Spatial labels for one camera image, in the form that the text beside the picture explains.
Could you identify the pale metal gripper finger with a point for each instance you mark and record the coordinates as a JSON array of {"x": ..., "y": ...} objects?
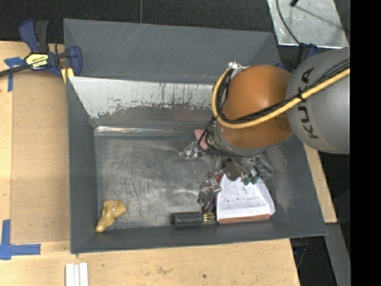
[
  {"x": 212, "y": 187},
  {"x": 206, "y": 200}
]

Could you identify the black cylinder with brass tip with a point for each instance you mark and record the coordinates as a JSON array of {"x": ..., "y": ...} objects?
[{"x": 186, "y": 219}]

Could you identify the white and red-brown flat block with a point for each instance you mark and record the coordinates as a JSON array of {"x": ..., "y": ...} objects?
[{"x": 244, "y": 203}]

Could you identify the clear plastic thing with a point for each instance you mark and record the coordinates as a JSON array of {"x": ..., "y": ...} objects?
[{"x": 192, "y": 152}]

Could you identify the pink sponge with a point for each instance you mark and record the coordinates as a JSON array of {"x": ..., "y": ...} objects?
[{"x": 200, "y": 136}]

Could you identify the grey metal bin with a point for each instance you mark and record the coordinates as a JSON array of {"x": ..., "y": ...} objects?
[{"x": 143, "y": 171}]

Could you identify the yellow toy figure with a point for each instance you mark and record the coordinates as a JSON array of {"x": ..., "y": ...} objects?
[{"x": 109, "y": 214}]

